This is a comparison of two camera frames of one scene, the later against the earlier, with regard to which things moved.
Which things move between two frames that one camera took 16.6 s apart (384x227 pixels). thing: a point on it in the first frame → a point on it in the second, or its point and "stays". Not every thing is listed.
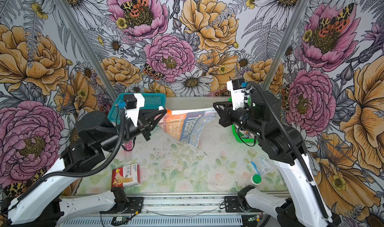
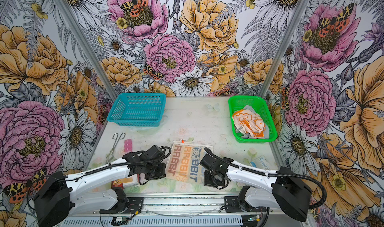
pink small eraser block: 129,145 stays
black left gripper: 146,122 → 160,174
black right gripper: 226,119 → 207,182
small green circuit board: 119,219 stays
